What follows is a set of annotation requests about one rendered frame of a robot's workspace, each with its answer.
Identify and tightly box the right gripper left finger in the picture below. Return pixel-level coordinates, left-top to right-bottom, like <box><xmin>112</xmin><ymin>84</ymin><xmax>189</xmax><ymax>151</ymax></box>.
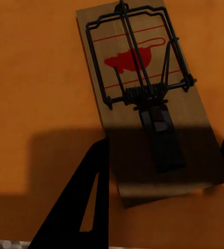
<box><xmin>27</xmin><ymin>138</ymin><xmax>109</xmax><ymax>249</ymax></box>

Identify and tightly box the mousetrap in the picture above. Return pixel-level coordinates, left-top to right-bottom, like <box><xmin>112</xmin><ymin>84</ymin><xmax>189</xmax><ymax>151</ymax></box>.
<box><xmin>76</xmin><ymin>0</ymin><xmax>224</xmax><ymax>210</ymax></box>

